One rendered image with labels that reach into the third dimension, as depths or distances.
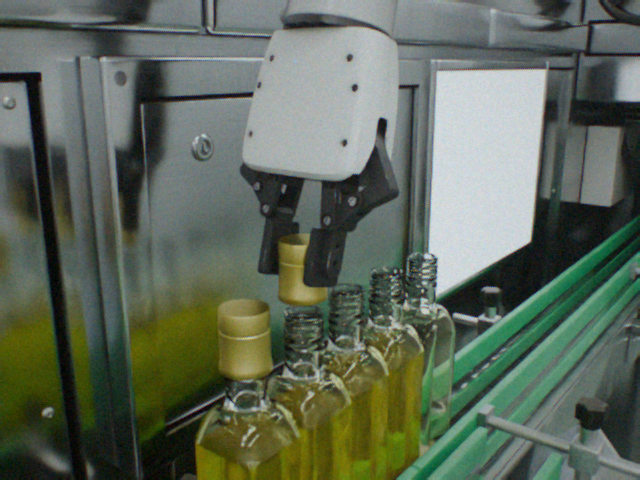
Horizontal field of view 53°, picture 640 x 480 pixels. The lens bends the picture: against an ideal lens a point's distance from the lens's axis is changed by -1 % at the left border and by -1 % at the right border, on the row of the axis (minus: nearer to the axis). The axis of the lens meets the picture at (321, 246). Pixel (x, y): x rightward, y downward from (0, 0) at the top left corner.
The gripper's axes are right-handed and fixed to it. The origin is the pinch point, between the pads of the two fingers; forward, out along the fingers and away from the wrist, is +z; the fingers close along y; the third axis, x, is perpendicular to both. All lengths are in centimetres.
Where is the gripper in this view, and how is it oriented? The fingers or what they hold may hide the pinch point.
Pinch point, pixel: (301, 252)
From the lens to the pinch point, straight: 45.4
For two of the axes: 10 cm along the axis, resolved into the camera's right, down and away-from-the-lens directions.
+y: 7.8, 1.7, -6.1
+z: -1.6, 9.8, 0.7
